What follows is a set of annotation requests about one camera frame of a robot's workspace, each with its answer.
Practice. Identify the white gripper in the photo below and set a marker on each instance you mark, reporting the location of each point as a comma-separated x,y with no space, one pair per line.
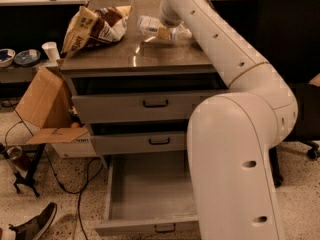
169,21

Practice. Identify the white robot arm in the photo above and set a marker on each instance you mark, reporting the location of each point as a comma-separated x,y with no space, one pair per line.
230,135

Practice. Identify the grey drawer cabinet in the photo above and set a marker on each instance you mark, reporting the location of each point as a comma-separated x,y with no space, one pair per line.
139,64

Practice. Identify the top grey drawer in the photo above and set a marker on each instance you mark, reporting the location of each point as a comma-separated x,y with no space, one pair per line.
116,108

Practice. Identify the grey drawer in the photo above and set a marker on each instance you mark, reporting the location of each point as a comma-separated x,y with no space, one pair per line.
139,137
148,193
116,108

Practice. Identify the middle grey drawer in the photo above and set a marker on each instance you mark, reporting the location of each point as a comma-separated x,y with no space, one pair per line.
139,137

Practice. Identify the bottom grey drawer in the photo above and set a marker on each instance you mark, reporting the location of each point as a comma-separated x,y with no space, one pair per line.
148,193

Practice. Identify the crumpled chip bag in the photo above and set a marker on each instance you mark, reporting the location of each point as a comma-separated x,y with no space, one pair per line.
102,26

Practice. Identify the white paper cup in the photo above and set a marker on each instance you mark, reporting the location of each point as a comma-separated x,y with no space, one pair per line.
50,49

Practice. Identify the black office chair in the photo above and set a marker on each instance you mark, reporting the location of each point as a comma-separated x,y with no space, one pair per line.
287,34

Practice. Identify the open cardboard box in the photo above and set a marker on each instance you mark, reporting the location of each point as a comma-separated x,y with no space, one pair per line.
47,105

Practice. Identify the blue patterned bowl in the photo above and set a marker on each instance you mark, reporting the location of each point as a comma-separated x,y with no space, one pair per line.
27,58

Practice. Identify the low grey shelf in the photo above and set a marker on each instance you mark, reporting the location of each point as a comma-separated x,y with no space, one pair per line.
15,74

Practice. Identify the white blue bowl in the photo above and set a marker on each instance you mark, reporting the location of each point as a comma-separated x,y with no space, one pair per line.
6,57

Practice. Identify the black tripod stand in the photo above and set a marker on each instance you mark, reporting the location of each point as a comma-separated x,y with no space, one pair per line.
25,178

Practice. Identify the brown drink cup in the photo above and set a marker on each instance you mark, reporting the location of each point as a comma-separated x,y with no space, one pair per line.
19,157

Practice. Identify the dark shoe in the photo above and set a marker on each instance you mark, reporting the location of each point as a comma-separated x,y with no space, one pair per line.
34,228

